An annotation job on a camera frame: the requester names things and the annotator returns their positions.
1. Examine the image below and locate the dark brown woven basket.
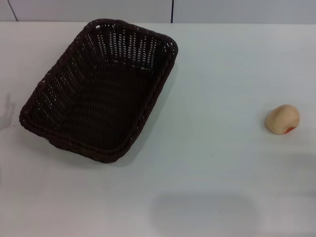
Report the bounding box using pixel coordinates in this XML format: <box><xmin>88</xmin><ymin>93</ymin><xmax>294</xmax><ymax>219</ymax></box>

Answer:
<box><xmin>19</xmin><ymin>19</ymin><xmax>179</xmax><ymax>163</ymax></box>

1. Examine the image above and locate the pale peach fruit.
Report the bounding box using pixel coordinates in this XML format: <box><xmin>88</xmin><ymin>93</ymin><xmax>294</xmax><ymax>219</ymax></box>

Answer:
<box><xmin>265</xmin><ymin>104</ymin><xmax>301</xmax><ymax>135</ymax></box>

